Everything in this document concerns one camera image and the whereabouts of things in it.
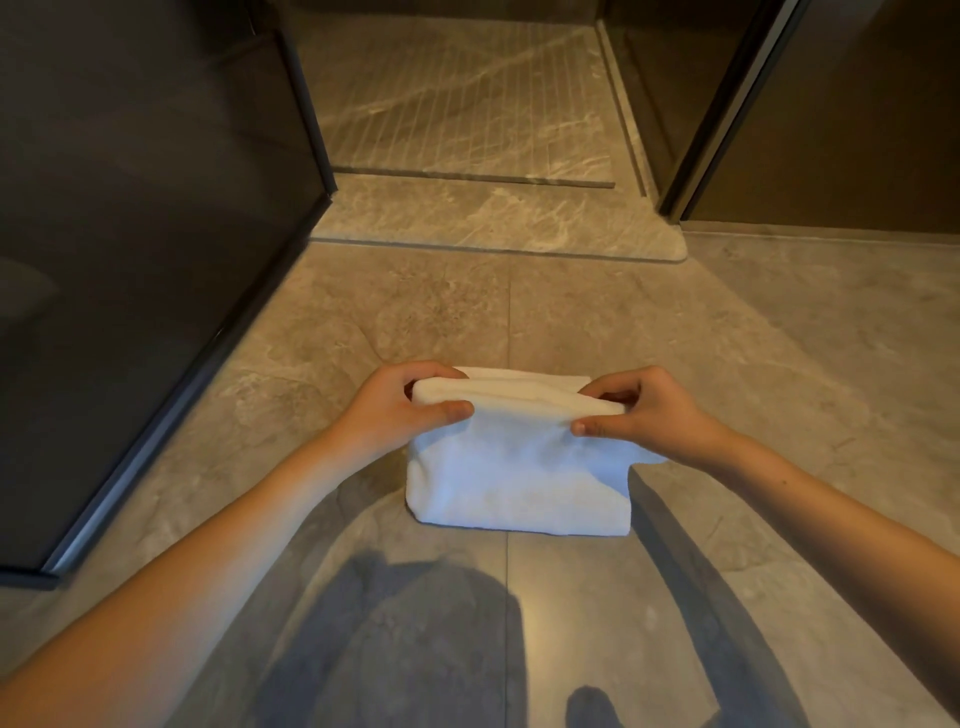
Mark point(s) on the person's right hand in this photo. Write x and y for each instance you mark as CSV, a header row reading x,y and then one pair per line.
x,y
667,420

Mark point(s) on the person's left hand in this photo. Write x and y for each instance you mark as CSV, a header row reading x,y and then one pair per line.
x,y
382,420

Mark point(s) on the thin white towel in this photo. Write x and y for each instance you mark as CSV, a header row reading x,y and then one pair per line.
x,y
517,487

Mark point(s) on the person's left forearm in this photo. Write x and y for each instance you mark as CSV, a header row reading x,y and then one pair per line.
x,y
187,585

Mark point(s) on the person's right forearm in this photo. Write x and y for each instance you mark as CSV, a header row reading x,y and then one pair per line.
x,y
847,525

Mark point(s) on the linear shower drain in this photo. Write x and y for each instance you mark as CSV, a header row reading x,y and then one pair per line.
x,y
487,178

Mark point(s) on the dark glass shower door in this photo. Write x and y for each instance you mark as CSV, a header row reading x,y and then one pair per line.
x,y
150,262

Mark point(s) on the fixed dark glass panel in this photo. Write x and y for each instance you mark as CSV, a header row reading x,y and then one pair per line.
x,y
825,135

